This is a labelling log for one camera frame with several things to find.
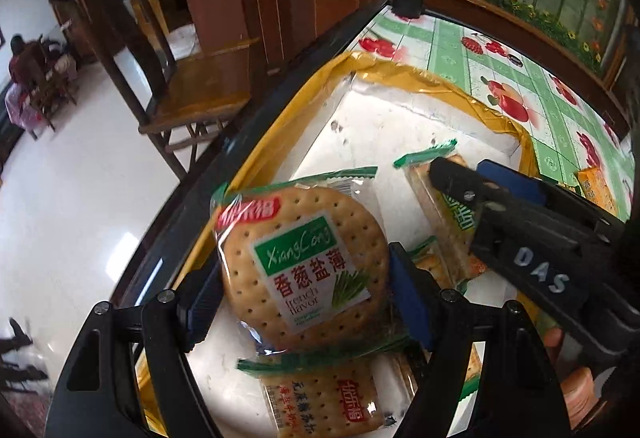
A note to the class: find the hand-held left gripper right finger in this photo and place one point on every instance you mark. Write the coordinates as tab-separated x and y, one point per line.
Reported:
410	298

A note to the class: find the round cracker packet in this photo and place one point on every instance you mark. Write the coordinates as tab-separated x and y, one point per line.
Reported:
300	268

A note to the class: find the orange snack packet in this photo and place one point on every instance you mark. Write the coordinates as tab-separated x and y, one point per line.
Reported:
595	188

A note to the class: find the square cracker packet red label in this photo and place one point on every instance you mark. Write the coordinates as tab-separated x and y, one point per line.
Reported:
320	403

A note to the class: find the person's right hand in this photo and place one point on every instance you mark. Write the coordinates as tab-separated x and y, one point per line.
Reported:
575	393

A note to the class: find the wooden partition cabinet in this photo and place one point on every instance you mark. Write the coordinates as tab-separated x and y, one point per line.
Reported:
300	3

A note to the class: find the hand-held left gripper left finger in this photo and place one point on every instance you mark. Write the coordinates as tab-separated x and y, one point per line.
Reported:
201	313

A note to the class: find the wooden chair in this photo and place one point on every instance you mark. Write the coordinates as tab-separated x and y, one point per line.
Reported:
200	88

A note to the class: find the small green-edged cracker packet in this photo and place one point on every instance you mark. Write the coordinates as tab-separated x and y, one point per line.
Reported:
430	263

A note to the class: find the fruit printed tablecloth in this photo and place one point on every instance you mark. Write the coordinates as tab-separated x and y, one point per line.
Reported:
450	48

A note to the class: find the small black box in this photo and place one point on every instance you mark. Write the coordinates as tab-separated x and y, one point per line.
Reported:
407	2

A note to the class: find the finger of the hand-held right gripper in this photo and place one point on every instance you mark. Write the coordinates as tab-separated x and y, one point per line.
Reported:
462	188
515	183

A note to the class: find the yellow box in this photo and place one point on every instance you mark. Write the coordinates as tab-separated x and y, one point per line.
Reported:
350	68

